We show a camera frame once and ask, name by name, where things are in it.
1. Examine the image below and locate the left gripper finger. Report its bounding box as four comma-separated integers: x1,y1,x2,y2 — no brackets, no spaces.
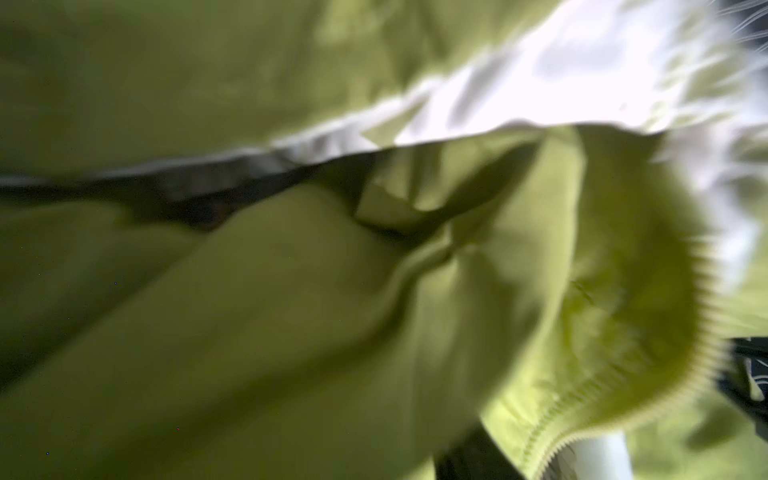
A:
434,423,524,480

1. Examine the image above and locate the green zip-up jacket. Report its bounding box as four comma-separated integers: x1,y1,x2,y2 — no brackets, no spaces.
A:
1,1,767,479

